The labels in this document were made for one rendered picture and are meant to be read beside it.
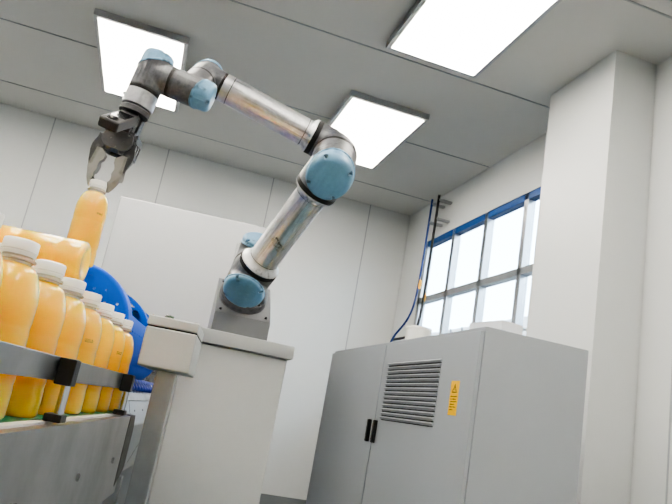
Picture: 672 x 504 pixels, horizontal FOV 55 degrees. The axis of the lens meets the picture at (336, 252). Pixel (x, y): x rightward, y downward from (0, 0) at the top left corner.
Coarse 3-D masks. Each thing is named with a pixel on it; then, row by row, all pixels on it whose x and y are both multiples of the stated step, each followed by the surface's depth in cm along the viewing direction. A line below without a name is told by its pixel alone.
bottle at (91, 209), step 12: (84, 192) 146; (96, 192) 146; (84, 204) 144; (96, 204) 145; (84, 216) 144; (96, 216) 145; (72, 228) 143; (84, 228) 143; (96, 228) 145; (84, 240) 143; (96, 240) 145; (96, 252) 146
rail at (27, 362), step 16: (0, 352) 62; (16, 352) 67; (32, 352) 72; (0, 368) 63; (16, 368) 68; (32, 368) 73; (48, 368) 79; (80, 368) 95; (96, 368) 106; (96, 384) 108; (112, 384) 122
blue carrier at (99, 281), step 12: (96, 276) 163; (108, 276) 163; (96, 288) 162; (108, 288) 163; (120, 288) 163; (108, 300) 162; (120, 300) 163; (132, 300) 202; (120, 312) 162; (132, 312) 246; (144, 312) 204; (144, 324) 201; (132, 336) 172; (132, 360) 190; (132, 372) 207; (144, 372) 228
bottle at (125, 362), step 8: (128, 336) 142; (128, 344) 142; (128, 352) 141; (128, 360) 142; (120, 368) 140; (128, 368) 142; (120, 392) 140; (112, 400) 138; (120, 400) 140; (112, 408) 138
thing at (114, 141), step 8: (120, 104) 153; (128, 104) 152; (136, 112) 153; (144, 112) 153; (144, 120) 156; (136, 128) 157; (104, 136) 150; (112, 136) 150; (120, 136) 150; (128, 136) 151; (136, 136) 153; (112, 144) 150; (120, 144) 150; (128, 144) 150; (136, 144) 154; (112, 152) 156; (120, 152) 150; (136, 152) 156
